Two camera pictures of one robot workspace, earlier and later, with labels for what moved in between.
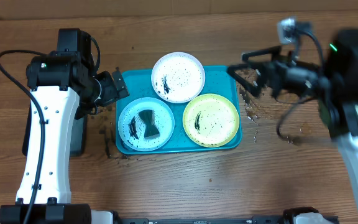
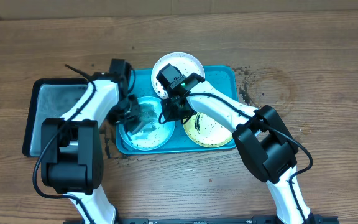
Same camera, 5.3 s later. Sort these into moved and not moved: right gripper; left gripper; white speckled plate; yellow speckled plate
Moved: left gripper; right gripper
Not moved: yellow speckled plate; white speckled plate
